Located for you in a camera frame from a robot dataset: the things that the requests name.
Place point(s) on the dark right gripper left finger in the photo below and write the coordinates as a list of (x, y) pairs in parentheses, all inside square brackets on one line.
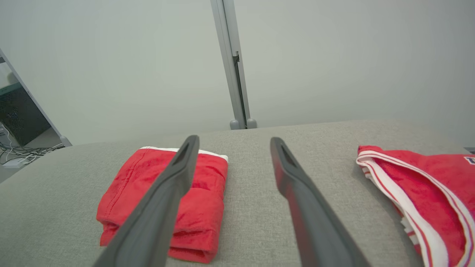
[(156, 222)]

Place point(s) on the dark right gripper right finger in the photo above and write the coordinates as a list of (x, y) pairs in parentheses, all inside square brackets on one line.
[(319, 230)]

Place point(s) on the red shorts with white stripe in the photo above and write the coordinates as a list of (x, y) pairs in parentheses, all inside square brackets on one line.
[(126, 185)]

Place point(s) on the red shirt with white sleeves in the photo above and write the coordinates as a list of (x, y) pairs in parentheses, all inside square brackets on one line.
[(426, 193)]

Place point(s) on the black computer case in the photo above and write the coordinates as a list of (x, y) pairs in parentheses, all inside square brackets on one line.
[(18, 115)]

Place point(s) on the grey partition post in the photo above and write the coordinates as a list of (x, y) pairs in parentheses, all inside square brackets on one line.
[(230, 74)]

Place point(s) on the grey partition frame with foot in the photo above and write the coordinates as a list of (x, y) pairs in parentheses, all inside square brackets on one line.
[(37, 102)]

